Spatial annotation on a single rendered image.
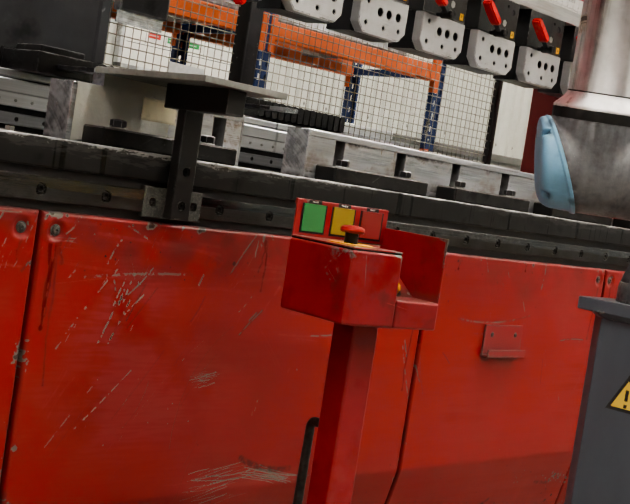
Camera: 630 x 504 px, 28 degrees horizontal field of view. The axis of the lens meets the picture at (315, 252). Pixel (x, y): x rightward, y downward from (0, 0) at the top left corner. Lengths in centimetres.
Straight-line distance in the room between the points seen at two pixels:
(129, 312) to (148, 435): 22
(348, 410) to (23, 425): 51
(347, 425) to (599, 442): 53
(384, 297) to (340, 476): 30
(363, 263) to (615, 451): 52
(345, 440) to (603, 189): 67
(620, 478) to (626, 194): 35
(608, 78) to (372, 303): 56
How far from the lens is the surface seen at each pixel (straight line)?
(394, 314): 198
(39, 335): 191
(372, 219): 212
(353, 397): 202
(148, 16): 216
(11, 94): 229
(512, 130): 962
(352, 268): 190
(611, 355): 162
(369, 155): 257
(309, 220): 203
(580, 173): 158
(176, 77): 193
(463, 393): 275
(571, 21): 313
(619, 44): 160
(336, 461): 203
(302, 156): 242
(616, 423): 162
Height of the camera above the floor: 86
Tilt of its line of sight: 3 degrees down
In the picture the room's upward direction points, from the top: 9 degrees clockwise
